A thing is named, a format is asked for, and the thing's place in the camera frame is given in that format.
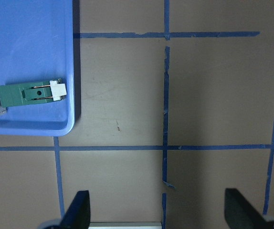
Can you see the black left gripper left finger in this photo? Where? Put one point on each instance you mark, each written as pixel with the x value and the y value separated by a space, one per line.
pixel 78 214

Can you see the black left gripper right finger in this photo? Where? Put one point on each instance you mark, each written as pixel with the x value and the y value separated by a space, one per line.
pixel 240 214

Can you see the green white terminal block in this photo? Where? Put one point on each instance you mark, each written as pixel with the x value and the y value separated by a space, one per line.
pixel 30 93

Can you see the blue plastic tray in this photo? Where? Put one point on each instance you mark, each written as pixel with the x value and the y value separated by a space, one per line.
pixel 36 44

